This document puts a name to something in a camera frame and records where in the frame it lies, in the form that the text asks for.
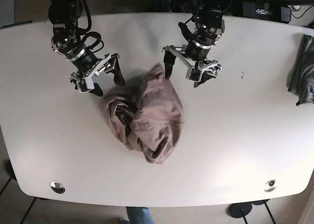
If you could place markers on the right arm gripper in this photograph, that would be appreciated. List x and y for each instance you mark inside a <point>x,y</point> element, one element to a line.
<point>94,66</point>

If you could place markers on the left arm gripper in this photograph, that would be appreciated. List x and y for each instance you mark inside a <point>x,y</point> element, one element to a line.
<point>192,55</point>

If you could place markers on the dusty pink T-shirt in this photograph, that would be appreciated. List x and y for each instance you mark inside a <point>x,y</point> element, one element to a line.
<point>147,116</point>

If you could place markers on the light grey T-shirt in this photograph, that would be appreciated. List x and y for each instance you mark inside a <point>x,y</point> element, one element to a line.
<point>301,78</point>

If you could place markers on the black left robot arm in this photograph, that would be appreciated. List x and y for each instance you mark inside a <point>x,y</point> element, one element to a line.
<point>201,31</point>

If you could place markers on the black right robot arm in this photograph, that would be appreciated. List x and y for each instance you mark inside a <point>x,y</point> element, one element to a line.
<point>73,38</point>

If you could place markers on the left metal table grommet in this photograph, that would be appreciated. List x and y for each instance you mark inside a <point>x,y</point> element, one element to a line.
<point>57,187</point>

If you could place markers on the metal table grommet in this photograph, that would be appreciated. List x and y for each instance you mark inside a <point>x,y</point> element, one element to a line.
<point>57,187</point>
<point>270,186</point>

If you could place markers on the blue jeans leg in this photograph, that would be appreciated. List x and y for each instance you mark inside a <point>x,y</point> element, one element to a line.
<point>139,215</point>

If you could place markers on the grey sneaker shoe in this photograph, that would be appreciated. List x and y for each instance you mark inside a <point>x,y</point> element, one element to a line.
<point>123,221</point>

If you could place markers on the right metal table grommet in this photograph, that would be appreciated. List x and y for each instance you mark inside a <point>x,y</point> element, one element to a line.
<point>270,186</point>

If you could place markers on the black round stand base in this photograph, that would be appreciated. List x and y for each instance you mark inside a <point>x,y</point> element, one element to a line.
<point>240,210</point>

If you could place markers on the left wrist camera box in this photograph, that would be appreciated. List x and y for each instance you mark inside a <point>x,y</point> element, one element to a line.
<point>194,74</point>

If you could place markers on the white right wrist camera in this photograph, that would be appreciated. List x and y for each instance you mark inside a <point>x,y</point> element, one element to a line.
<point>85,85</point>

